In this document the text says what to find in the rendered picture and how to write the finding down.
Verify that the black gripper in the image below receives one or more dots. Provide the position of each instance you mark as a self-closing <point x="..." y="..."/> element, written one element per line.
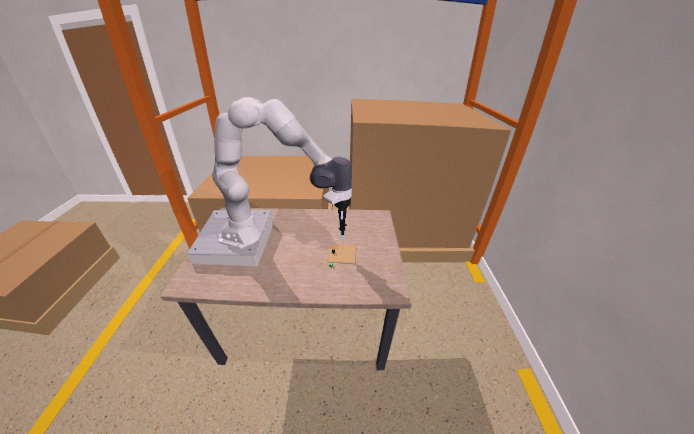
<point x="342" y="209"/>

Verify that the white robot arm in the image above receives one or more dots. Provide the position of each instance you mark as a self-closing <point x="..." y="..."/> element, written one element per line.
<point x="274" y="114"/>

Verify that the tan flat mat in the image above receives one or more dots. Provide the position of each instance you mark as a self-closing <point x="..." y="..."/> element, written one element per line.
<point x="343" y="253"/>

